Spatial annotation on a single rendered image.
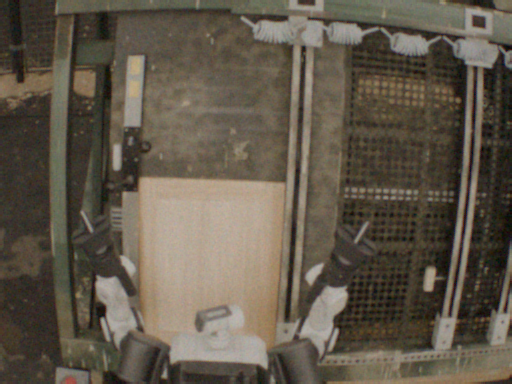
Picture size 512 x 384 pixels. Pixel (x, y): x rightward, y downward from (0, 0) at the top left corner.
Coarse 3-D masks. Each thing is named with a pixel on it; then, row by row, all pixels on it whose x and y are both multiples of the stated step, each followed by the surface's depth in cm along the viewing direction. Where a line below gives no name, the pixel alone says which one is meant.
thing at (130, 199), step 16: (128, 64) 248; (144, 64) 251; (128, 80) 250; (128, 96) 251; (128, 112) 252; (128, 192) 259; (128, 208) 260; (128, 224) 262; (128, 240) 263; (128, 256) 265
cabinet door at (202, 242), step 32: (160, 192) 262; (192, 192) 262; (224, 192) 262; (256, 192) 263; (160, 224) 265; (192, 224) 265; (224, 224) 265; (256, 224) 266; (160, 256) 268; (192, 256) 268; (224, 256) 268; (256, 256) 269; (160, 288) 270; (192, 288) 271; (224, 288) 271; (256, 288) 271; (160, 320) 274; (192, 320) 274; (256, 320) 274
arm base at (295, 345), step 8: (280, 344) 230; (288, 344) 225; (296, 344) 222; (304, 344) 223; (272, 352) 225; (280, 352) 224; (288, 352) 223; (272, 360) 225; (280, 360) 225; (280, 368) 224; (280, 376) 224
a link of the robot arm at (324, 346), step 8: (296, 328) 251; (336, 328) 252; (296, 336) 249; (304, 336) 244; (312, 336) 245; (320, 336) 249; (336, 336) 250; (320, 344) 241; (328, 344) 247; (320, 352) 237
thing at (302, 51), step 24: (312, 24) 231; (312, 48) 246; (288, 120) 256; (288, 144) 256; (288, 168) 256; (288, 192) 258; (288, 216) 260; (288, 240) 262; (288, 264) 266; (288, 288) 268; (288, 312) 272; (288, 336) 270
